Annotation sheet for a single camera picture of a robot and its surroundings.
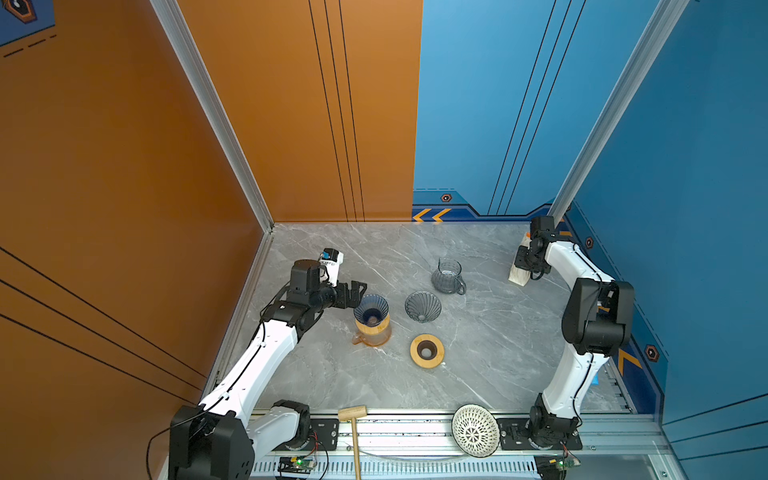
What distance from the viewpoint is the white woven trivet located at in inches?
28.1

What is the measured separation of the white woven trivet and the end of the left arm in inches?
15.1

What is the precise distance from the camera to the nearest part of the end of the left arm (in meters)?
0.72
